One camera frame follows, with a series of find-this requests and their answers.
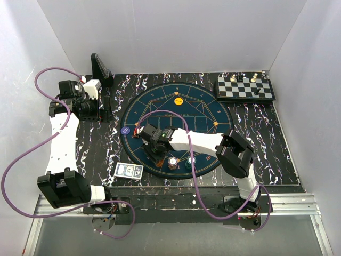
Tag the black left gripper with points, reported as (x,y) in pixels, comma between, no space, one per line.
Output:
(96,116)

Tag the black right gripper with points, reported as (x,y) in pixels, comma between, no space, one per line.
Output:
(147,148)

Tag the blue white poker chip stack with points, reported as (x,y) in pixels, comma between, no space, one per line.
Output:
(172,163)

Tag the purple small blind button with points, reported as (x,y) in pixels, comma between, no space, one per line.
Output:
(125,130)

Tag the yellow big blind button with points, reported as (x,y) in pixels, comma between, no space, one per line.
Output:
(178,101)

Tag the orange poker chip stack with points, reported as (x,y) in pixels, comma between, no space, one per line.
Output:
(159,163)

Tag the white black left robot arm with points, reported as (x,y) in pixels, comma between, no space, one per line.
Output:
(62,184)

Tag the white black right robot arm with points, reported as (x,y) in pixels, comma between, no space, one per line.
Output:
(233,152)

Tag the blue playing card box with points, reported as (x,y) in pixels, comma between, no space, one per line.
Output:
(129,171)

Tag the black card holder stand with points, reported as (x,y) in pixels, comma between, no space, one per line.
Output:
(100,71)

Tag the green poker chip stack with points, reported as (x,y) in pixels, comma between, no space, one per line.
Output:
(189,161)

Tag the round blue poker mat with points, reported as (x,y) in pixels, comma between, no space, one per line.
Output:
(200,112)

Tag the white chess piece left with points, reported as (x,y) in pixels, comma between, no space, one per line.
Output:
(233,78)

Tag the white chess piece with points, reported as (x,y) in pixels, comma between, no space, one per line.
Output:
(233,78)
(253,80)

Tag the black chess piece back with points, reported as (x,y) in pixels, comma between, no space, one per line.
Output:
(239,77)

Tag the white chess piece right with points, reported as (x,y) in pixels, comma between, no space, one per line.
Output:
(253,80)

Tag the black white chess board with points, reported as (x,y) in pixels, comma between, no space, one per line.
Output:
(226,91)

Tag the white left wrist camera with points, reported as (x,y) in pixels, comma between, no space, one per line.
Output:
(92,88)

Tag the aluminium rail frame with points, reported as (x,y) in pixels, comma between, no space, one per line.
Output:
(173,223)

